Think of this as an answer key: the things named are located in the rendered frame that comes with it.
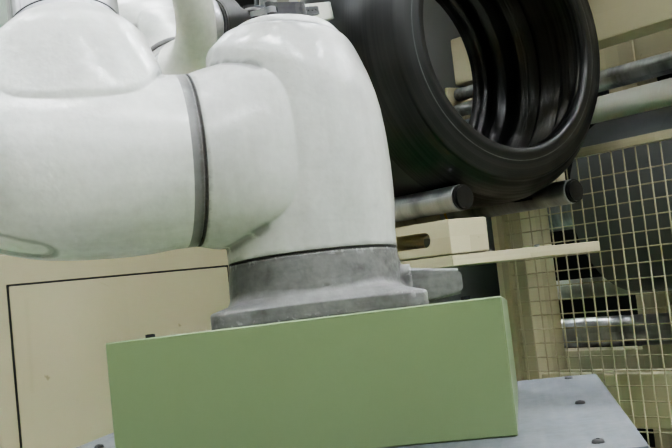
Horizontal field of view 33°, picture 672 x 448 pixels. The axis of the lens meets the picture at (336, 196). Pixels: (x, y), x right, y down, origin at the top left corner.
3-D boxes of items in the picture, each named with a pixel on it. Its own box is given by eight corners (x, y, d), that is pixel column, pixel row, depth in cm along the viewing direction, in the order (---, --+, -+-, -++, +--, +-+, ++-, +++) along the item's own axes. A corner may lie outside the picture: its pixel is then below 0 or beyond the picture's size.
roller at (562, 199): (459, 222, 235) (443, 225, 232) (455, 200, 235) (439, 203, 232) (586, 201, 207) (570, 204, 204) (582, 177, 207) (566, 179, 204)
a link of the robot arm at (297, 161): (427, 239, 96) (395, -8, 99) (217, 259, 91) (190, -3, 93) (369, 257, 111) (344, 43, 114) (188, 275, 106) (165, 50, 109)
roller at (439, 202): (334, 206, 216) (352, 210, 219) (331, 229, 215) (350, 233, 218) (456, 180, 188) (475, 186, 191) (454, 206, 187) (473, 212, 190)
